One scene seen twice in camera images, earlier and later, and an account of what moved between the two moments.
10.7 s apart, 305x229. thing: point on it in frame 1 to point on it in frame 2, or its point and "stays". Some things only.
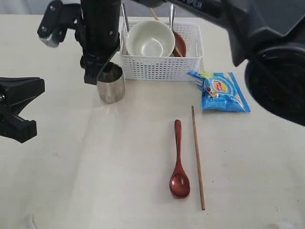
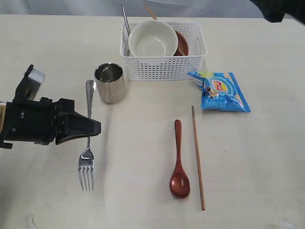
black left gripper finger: (13, 127) to (66, 137)
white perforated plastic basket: (164, 68) stays
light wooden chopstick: (203, 203) stays
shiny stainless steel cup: (111, 83) stays
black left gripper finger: (17, 92) to (75, 123)
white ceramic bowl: (150, 38) stays
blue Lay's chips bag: (220, 91) stays
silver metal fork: (172, 15) to (86, 162)
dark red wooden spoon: (179, 182) stays
